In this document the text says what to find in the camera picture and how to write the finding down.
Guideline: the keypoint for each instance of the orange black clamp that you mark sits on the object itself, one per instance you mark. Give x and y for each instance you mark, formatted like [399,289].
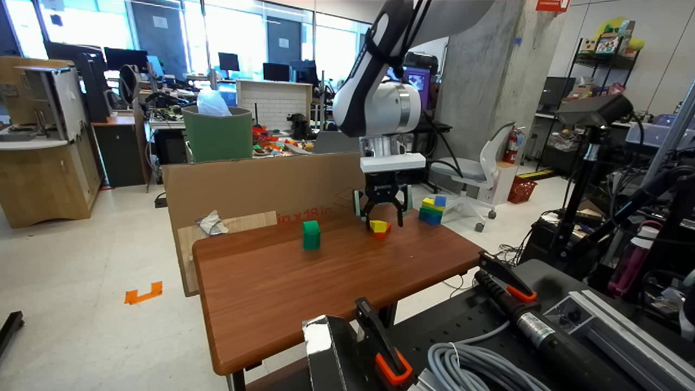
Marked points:
[508,278]
[392,366]

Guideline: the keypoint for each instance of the wooden table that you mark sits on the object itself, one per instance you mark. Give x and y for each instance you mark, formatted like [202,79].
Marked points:
[260,287]

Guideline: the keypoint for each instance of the black handle tool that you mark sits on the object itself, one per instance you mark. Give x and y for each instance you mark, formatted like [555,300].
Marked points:
[569,359]

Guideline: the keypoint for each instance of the green block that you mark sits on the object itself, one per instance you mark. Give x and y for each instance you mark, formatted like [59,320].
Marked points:
[311,235]

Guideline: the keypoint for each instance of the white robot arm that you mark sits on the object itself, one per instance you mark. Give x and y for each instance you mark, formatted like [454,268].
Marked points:
[377,100]

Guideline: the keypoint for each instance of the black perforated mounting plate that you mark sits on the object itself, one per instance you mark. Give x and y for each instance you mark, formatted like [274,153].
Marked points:
[468,343]

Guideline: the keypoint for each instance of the red fire extinguisher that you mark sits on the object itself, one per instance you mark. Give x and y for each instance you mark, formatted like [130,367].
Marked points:
[514,143]

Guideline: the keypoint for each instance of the black camera tripod stand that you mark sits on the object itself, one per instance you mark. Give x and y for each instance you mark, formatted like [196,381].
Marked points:
[595,117]

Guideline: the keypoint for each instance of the right orange black clamp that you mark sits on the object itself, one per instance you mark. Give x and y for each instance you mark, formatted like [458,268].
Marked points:
[508,278]

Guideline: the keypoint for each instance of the left orange black clamp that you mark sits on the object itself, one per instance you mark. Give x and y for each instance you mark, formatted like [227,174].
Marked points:
[392,366]

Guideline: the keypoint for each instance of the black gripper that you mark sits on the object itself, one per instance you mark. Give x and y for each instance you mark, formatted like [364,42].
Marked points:
[384,187]

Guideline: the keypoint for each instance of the brown cardboard panel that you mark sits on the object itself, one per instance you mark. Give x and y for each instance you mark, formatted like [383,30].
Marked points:
[287,185]

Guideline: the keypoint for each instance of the yellow cube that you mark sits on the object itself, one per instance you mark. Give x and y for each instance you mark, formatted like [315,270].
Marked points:
[378,227]

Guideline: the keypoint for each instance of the wooden cabinet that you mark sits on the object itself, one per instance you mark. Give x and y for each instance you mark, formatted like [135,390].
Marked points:
[46,154]

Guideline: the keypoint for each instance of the stacked coloured blocks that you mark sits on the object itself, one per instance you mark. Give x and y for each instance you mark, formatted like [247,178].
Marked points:
[433,208]

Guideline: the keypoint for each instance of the orange floor tape marker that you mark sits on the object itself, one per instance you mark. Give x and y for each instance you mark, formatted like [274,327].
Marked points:
[143,296]

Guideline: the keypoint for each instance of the black toy shelf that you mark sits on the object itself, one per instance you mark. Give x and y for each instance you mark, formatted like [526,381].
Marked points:
[604,62]

